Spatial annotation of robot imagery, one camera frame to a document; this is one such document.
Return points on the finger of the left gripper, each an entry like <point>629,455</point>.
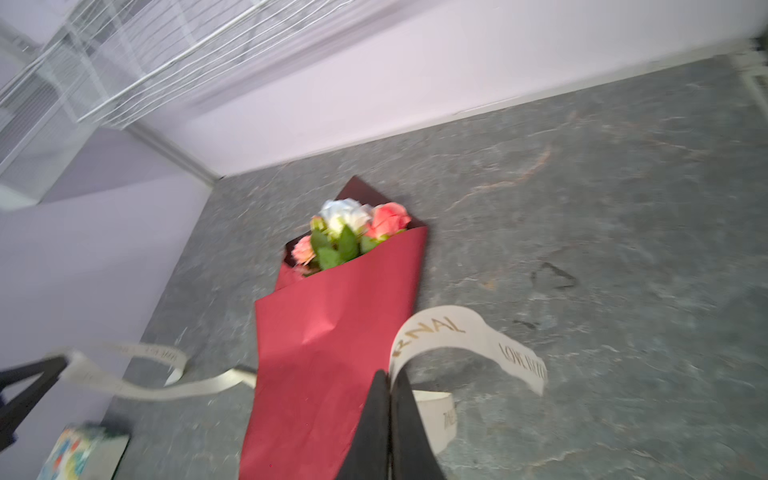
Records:
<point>45,374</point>

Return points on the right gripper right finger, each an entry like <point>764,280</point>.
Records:
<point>411,454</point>

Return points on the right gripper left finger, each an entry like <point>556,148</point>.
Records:
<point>368,455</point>

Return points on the cream ribbon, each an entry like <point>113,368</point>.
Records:
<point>430,329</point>

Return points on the red wrapping paper sheet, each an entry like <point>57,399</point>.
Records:
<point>320,342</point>

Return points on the double pink fake rose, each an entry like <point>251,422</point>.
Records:
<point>303,253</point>

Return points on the cream fake rose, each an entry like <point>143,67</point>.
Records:
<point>318,224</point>

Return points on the single pink fake rose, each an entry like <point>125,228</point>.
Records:
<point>387,220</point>

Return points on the white mesh box basket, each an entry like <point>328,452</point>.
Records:
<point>41,126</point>

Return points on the white wire shelf basket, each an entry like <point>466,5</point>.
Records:
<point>114,62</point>

